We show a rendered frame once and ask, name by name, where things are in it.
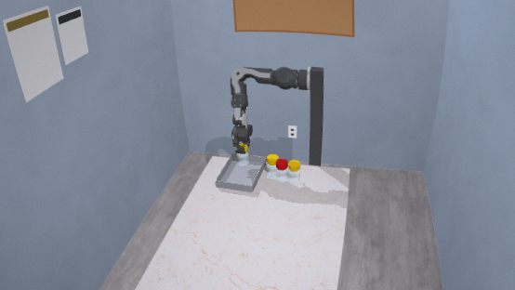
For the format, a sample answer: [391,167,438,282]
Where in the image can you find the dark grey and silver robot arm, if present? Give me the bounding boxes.
[231,67,310,125]

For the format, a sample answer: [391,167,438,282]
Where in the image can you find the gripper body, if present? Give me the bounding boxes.
[231,116,253,142]

